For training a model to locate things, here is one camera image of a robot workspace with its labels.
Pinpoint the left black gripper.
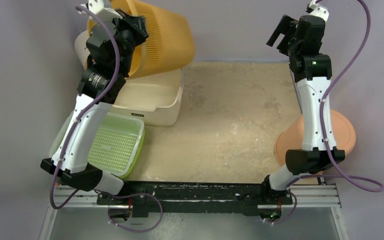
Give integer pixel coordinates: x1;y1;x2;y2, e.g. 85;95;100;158
106;8;151;75

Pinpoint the yellow mesh waste basket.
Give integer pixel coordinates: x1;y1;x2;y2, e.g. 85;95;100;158
85;0;196;80

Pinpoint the cream plastic storage basket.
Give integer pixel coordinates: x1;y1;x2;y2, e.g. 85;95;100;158
110;68;184;126

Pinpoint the peach plastic bucket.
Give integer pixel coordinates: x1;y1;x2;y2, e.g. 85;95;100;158
275;110;356;172

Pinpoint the white perforated strainer basket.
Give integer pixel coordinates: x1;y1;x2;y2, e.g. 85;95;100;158
48;110;146;176

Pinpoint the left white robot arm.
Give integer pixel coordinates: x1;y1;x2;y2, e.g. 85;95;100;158
40;13;149;205

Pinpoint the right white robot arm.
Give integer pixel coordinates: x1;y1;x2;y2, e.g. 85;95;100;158
260;15;345;204

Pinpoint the cylindrical mini drawer cabinet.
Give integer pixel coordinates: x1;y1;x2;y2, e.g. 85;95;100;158
74;30;90;69

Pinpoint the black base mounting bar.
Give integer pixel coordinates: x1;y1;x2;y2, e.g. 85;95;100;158
97;180;293;218

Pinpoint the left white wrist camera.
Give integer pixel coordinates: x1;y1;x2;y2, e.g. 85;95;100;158
82;0;123;21

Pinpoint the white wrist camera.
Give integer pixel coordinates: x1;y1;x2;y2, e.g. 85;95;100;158
82;0;123;21
306;0;330;22

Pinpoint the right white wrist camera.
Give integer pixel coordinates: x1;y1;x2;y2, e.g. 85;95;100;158
306;0;330;22

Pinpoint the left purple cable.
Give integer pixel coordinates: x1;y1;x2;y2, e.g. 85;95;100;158
48;4;164;233

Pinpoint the purple cable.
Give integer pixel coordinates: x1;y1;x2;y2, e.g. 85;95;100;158
263;0;384;226
48;4;164;233

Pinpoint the aluminium frame rail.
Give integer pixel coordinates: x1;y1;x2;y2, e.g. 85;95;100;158
39;185;348;240

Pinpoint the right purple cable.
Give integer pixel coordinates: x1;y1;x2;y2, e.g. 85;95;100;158
263;0;384;226

